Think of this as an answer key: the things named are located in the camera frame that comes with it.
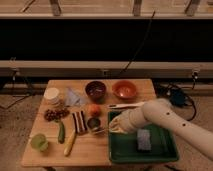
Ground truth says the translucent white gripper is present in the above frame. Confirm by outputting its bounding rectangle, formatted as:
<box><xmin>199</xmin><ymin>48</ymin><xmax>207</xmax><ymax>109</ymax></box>
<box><xmin>108</xmin><ymin>117</ymin><xmax>123</xmax><ymax>133</ymax></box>

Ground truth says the silver metal fork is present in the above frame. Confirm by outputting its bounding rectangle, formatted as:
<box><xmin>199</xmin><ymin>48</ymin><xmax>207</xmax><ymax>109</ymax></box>
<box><xmin>91</xmin><ymin>127</ymin><xmax>109</xmax><ymax>134</ymax></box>

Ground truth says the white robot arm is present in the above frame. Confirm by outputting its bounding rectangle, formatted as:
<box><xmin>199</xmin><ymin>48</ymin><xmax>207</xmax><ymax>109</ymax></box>
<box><xmin>108</xmin><ymin>98</ymin><xmax>213</xmax><ymax>161</ymax></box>

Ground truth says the orange red bowl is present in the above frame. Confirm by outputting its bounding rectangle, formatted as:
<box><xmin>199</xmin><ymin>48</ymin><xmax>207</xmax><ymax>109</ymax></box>
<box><xmin>112</xmin><ymin>80</ymin><xmax>137</xmax><ymax>99</ymax></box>

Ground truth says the dark maroon bowl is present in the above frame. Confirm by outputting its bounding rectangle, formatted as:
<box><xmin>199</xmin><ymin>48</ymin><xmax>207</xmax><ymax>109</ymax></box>
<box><xmin>85</xmin><ymin>81</ymin><xmax>106</xmax><ymax>101</ymax></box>

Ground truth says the grey blue sponge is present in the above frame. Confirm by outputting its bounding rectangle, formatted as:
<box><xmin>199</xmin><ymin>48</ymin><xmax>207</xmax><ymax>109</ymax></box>
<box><xmin>137</xmin><ymin>129</ymin><xmax>151</xmax><ymax>151</ymax></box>

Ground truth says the small metal cup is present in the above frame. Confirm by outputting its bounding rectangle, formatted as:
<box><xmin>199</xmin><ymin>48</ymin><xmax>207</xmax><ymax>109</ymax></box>
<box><xmin>87</xmin><ymin>117</ymin><xmax>101</xmax><ymax>133</ymax></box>

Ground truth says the orange fruit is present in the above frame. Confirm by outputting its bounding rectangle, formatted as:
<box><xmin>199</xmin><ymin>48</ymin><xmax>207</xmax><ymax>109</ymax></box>
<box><xmin>88</xmin><ymin>104</ymin><xmax>101</xmax><ymax>117</ymax></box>

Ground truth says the green plastic tray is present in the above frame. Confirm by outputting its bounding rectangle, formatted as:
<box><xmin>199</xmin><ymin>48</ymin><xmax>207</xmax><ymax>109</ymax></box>
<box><xmin>107</xmin><ymin>110</ymin><xmax>180</xmax><ymax>164</ymax></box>

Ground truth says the wooden table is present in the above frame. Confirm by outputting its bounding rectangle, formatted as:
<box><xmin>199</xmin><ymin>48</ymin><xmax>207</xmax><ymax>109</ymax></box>
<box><xmin>21</xmin><ymin>79</ymin><xmax>156</xmax><ymax>167</ymax></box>

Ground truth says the light blue cloth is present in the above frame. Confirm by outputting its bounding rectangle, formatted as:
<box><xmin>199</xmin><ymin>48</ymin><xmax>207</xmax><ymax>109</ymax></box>
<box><xmin>65</xmin><ymin>88</ymin><xmax>86</xmax><ymax>107</ymax></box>

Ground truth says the green cucumber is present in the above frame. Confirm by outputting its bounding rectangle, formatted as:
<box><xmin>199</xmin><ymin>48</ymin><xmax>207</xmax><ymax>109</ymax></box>
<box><xmin>58</xmin><ymin>121</ymin><xmax>65</xmax><ymax>144</ymax></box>

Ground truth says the black power adapter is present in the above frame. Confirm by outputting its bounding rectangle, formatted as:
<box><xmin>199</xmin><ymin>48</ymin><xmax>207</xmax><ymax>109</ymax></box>
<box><xmin>169</xmin><ymin>90</ymin><xmax>186</xmax><ymax>107</ymax></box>

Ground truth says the bunch of red grapes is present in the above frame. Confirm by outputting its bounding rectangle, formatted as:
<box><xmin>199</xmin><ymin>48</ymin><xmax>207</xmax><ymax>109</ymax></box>
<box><xmin>44</xmin><ymin>108</ymin><xmax>69</xmax><ymax>121</ymax></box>

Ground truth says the white lidded jar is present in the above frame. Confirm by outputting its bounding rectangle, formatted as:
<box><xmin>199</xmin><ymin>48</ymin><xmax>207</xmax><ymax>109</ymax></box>
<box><xmin>44</xmin><ymin>87</ymin><xmax>60</xmax><ymax>106</ymax></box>

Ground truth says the green plastic cup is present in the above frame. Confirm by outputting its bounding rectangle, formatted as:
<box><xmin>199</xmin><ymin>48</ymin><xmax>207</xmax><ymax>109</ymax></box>
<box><xmin>30</xmin><ymin>134</ymin><xmax>48</xmax><ymax>152</ymax></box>

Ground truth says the white handled knife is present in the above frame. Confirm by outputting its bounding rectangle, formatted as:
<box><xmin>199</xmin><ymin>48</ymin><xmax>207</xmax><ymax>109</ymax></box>
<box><xmin>108</xmin><ymin>102</ymin><xmax>145</xmax><ymax>109</ymax></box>

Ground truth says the black floor cable right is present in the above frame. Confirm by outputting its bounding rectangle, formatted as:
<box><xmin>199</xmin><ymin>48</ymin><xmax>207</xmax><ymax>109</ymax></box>
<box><xmin>154</xmin><ymin>71</ymin><xmax>201</xmax><ymax>122</ymax></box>

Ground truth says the black floor cable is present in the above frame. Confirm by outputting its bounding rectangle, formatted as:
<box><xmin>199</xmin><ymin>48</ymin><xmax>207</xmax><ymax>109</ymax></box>
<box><xmin>154</xmin><ymin>71</ymin><xmax>201</xmax><ymax>122</ymax></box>
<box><xmin>0</xmin><ymin>68</ymin><xmax>36</xmax><ymax>111</ymax></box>

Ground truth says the black hanging cable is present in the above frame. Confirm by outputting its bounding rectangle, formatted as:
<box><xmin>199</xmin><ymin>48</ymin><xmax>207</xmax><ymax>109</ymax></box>
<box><xmin>117</xmin><ymin>9</ymin><xmax>157</xmax><ymax>76</ymax></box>

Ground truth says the black floor cable left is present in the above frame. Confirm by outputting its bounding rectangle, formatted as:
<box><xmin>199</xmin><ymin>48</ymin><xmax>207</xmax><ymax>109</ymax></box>
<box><xmin>0</xmin><ymin>68</ymin><xmax>36</xmax><ymax>111</ymax></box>

